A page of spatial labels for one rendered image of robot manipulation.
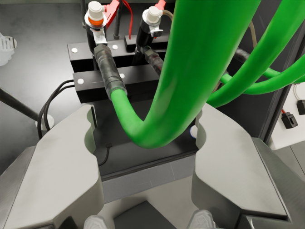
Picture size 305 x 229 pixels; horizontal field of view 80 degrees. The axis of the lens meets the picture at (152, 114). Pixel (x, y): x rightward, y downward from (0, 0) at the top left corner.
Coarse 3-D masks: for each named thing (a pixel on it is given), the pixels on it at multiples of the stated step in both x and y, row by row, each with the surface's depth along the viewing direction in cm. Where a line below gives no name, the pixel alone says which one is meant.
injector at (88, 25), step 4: (104, 16) 25; (88, 20) 24; (104, 20) 25; (88, 24) 24; (104, 24) 25; (88, 28) 25; (96, 28) 24; (100, 28) 24; (104, 28) 25; (88, 32) 26; (92, 32) 25; (104, 32) 26; (88, 36) 27; (92, 36) 26; (88, 40) 28; (92, 40) 27; (88, 44) 29; (92, 44) 28; (92, 48) 29; (92, 52) 30; (96, 64) 34; (96, 68) 36
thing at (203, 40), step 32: (192, 0) 3; (224, 0) 3; (256, 0) 3; (192, 32) 3; (224, 32) 3; (192, 64) 3; (224, 64) 4; (160, 96) 5; (192, 96) 4; (128, 128) 11; (160, 128) 6
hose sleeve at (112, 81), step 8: (104, 56) 21; (104, 64) 19; (112, 64) 20; (104, 72) 19; (112, 72) 18; (104, 80) 18; (112, 80) 17; (120, 80) 17; (112, 88) 16; (120, 88) 17
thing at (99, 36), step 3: (93, 30) 24; (102, 30) 25; (93, 33) 24; (96, 33) 24; (99, 33) 24; (102, 33) 24; (96, 36) 24; (99, 36) 24; (102, 36) 24; (96, 39) 24; (99, 39) 24; (102, 39) 24; (105, 39) 24; (96, 42) 24; (99, 42) 24
